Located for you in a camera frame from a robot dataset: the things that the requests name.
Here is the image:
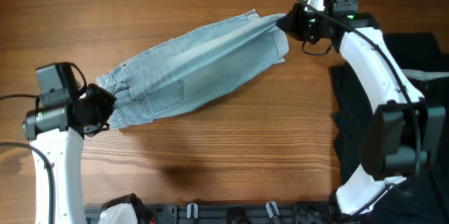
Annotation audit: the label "right white rail clip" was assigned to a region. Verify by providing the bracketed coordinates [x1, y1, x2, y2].
[265, 201, 280, 218]

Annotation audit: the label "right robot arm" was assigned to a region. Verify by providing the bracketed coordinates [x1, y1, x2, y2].
[277, 0, 445, 223]

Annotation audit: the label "black clothes pile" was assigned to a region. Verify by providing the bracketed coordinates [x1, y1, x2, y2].
[330, 33, 448, 223]

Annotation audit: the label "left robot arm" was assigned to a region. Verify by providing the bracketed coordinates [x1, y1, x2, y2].
[22, 62, 116, 223]

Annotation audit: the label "black mounting rail base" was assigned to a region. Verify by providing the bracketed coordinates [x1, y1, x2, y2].
[83, 201, 334, 224]

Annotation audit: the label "white rail clip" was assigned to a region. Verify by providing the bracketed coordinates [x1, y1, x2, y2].
[187, 203, 199, 219]
[265, 201, 280, 218]

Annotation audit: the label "left white rail clip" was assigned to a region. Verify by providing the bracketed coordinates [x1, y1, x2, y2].
[187, 203, 199, 219]

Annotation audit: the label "light blue denim jeans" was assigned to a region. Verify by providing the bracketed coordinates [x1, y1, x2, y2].
[97, 10, 289, 129]

